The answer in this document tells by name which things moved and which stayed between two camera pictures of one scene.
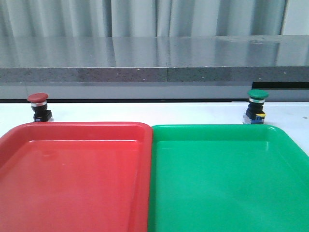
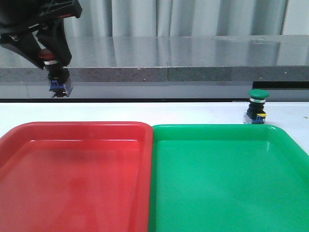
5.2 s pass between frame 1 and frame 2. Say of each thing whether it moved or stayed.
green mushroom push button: stayed
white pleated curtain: stayed
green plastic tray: stayed
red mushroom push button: moved
